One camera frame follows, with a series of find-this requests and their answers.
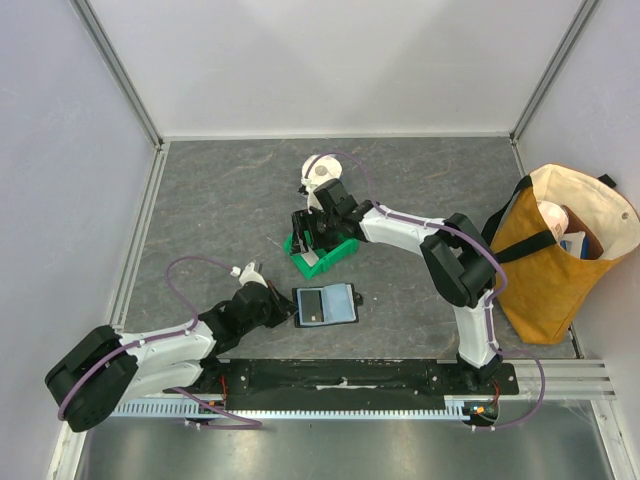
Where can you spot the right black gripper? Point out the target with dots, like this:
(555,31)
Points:
(304,228)

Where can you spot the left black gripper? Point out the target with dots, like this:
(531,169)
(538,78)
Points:
(283,307)

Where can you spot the black VIP card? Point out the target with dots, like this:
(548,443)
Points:
(310,307)

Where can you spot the green plastic bin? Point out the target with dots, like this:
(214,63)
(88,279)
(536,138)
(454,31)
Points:
(325,259)

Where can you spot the black leather card holder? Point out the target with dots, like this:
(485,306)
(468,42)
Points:
(359,301)

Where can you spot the light blue card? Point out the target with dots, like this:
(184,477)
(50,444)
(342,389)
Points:
(338,304)

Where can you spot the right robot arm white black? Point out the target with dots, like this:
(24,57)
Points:
(459,261)

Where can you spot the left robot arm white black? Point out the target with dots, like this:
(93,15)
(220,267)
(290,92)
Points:
(107,369)

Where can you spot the stack of white cards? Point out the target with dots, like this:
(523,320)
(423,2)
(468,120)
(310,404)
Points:
(310,258)

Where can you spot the toilet paper roll blue wrapper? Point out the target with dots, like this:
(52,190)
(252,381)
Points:
(317,170)

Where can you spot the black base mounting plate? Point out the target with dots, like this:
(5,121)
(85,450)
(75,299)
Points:
(249,376)

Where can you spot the mustard canvas tote bag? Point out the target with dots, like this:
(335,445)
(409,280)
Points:
(544,286)

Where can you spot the items inside tote bag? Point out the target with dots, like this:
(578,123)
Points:
(570,232)

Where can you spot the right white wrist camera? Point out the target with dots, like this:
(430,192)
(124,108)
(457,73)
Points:
(308,187)

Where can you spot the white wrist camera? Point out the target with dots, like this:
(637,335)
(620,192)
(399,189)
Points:
(251,273)
(308,187)

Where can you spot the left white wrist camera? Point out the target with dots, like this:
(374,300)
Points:
(251,273)

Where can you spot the left aluminium frame post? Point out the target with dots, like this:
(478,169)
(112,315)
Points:
(106,49)

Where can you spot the aluminium frame post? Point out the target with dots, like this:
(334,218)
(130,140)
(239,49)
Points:
(106,49)
(560,56)

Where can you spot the right aluminium frame post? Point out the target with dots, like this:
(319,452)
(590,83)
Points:
(560,56)

